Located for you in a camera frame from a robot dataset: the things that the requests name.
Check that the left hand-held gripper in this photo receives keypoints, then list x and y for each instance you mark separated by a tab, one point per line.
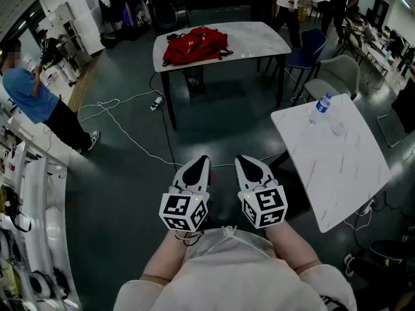
181	210

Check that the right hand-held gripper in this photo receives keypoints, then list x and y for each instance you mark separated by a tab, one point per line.
264	207

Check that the red bag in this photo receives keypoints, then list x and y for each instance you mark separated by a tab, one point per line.
194	45

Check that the person's left forearm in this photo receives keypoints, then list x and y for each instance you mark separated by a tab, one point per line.
162	261

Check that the person's right forearm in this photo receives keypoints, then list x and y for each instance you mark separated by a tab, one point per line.
291	248

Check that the white power strip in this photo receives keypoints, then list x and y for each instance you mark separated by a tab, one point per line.
369	206
156	103

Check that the white marble table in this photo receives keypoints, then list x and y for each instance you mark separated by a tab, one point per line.
340	173

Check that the water bottle blue label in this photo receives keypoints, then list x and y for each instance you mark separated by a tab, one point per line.
320	109

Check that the black waste bin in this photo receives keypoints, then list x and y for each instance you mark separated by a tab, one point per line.
194	79

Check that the person's white shirt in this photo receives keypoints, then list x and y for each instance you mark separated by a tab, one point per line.
233	277

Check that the grey-green upholstered chair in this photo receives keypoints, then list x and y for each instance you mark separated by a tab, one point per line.
334	74

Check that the black white sneaker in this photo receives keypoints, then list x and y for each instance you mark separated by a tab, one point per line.
349	265

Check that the grey marble table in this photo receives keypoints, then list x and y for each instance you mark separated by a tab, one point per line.
253	41

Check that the blue chair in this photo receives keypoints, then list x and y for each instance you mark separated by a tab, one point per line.
309	49

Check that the white storage rack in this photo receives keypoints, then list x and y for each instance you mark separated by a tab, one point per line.
39	206

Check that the yellow bin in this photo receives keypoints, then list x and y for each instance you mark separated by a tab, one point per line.
303	10

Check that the white cabinet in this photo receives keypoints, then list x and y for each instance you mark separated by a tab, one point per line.
87	31

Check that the clothes rack with garments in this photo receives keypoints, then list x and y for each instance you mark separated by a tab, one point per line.
121	8

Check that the black metal-frame chair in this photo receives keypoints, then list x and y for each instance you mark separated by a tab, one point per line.
403	109

